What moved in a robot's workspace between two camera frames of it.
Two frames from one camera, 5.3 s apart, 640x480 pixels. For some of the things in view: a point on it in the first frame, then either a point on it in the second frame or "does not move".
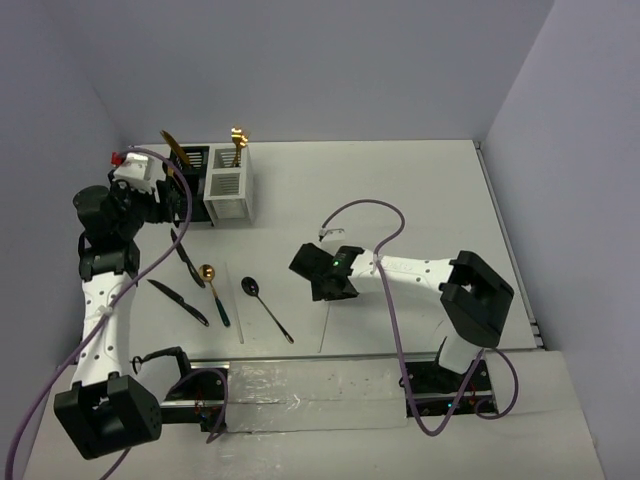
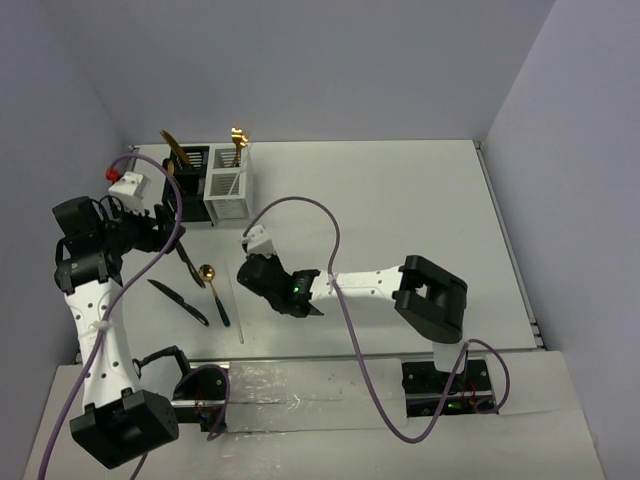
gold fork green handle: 236,135 does not move
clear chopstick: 239,328 does not move
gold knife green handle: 181,151 does not move
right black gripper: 319,293 → 274,260
